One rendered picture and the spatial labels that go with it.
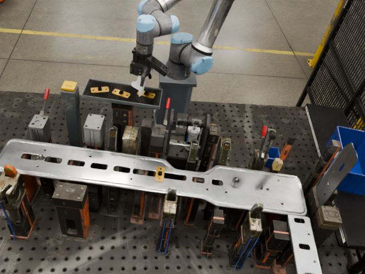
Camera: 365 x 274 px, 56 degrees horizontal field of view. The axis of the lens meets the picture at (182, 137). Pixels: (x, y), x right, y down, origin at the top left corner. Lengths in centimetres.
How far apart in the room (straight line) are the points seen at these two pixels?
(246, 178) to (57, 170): 85
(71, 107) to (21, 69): 217
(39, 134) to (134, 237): 66
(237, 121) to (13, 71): 242
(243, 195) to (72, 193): 73
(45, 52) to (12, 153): 256
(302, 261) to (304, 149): 102
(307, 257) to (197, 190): 51
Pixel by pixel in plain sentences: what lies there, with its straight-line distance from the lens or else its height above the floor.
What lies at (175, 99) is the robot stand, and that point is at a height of 97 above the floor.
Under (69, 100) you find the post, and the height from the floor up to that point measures 109.
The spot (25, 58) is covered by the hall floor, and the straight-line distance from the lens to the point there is 408.
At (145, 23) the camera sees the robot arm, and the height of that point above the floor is 154.
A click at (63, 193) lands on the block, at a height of 103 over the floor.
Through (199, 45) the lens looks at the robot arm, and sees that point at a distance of 174.
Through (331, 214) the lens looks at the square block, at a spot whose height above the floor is 106.
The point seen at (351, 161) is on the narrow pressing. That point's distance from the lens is 151.
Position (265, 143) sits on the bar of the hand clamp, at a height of 115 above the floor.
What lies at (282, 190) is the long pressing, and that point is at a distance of 167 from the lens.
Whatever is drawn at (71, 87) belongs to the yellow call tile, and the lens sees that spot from 174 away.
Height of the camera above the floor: 223
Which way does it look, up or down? 45 degrees down
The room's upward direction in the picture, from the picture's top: 11 degrees clockwise
